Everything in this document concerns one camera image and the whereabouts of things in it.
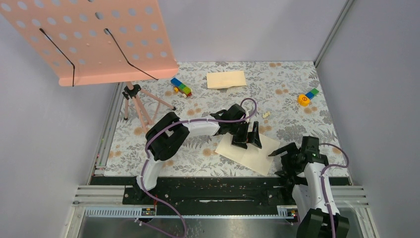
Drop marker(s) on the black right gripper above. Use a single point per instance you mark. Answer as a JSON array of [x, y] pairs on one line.
[[288, 171]]

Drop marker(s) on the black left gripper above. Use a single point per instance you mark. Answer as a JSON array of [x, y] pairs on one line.
[[251, 137]]

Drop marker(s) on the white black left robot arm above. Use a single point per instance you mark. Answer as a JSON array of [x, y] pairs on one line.
[[166, 137]]

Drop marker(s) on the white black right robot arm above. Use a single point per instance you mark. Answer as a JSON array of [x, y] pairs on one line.
[[304, 172]]

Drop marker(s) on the cream envelope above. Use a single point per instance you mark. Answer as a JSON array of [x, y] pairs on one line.
[[222, 80]]

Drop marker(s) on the small cream crumb piece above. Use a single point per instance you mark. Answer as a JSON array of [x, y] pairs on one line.
[[265, 115]]

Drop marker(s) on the yellow blue green toy blocks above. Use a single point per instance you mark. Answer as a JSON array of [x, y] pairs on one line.
[[305, 99]]

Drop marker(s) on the multicolour toy block car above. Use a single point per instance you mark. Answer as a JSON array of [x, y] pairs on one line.
[[181, 88]]

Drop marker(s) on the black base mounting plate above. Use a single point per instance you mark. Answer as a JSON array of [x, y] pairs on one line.
[[201, 187]]

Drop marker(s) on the pink tripod music stand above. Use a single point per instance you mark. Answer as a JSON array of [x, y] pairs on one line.
[[86, 42]]

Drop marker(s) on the aluminium frame rail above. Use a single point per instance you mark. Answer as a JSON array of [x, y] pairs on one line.
[[123, 201]]

